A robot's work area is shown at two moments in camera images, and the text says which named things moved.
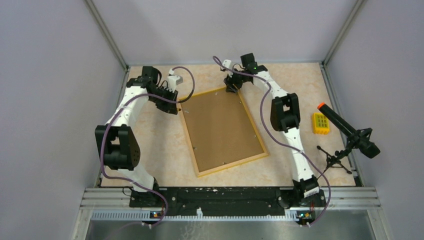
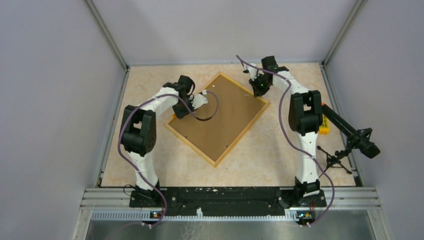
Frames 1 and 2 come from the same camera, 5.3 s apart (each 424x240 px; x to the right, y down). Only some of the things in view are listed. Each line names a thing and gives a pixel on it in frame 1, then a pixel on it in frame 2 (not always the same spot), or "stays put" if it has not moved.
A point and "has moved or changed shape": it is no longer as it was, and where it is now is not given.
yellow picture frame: (220, 131) has moved or changed shape
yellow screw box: (321, 124) stays put
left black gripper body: (161, 104) → (180, 109)
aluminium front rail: (335, 198) stays put
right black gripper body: (237, 79) → (260, 88)
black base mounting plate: (225, 199) stays put
